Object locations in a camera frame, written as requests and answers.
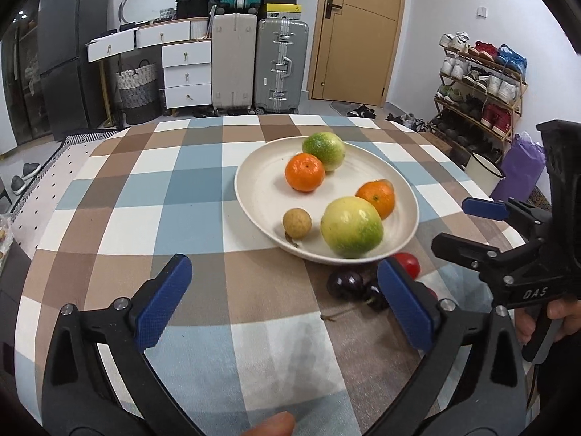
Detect silver suitcase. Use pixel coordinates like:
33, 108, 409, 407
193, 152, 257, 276
253, 18, 309, 114

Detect checkered tablecloth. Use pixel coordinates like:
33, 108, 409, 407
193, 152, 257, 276
13, 115, 521, 435

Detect red cherry tomato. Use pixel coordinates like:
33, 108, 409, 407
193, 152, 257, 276
393, 252, 420, 279
420, 282, 439, 302

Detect beige suitcase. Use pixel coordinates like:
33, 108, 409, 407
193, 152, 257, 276
211, 14, 258, 110

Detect black refrigerator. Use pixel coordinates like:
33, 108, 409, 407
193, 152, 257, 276
37, 0, 108, 141

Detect wooden shoe rack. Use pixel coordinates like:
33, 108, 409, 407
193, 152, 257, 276
430, 33, 528, 161

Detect purple bag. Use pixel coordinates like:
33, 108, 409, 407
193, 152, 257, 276
491, 132, 545, 202

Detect large green passion fruit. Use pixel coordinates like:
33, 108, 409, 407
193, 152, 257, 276
302, 132, 346, 172

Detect brown longan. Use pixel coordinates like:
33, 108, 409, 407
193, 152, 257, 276
282, 208, 312, 247

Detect woven laundry basket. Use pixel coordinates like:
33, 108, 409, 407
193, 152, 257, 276
115, 59, 162, 126

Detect large orange mandarin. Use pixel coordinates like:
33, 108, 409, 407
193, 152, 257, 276
355, 179, 396, 219

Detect right hand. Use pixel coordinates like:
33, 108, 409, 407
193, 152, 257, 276
514, 297, 581, 344

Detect grey slippers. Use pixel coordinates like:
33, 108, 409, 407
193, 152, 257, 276
11, 162, 40, 196

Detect dark cherry with stem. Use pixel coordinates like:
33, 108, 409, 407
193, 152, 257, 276
320, 280, 390, 322

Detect dark glass cabinet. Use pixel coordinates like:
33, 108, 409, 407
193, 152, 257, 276
1, 0, 51, 146

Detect wooden door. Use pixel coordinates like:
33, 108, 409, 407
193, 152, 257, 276
308, 0, 405, 106

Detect white drawer desk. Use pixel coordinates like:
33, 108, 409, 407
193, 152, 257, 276
87, 17, 212, 109

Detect yellow green passion fruit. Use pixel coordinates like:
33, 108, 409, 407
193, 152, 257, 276
320, 196, 384, 259

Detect left hand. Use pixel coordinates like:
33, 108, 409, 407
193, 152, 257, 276
242, 411, 296, 436

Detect small orange mandarin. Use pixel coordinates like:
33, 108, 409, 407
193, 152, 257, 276
285, 153, 326, 193

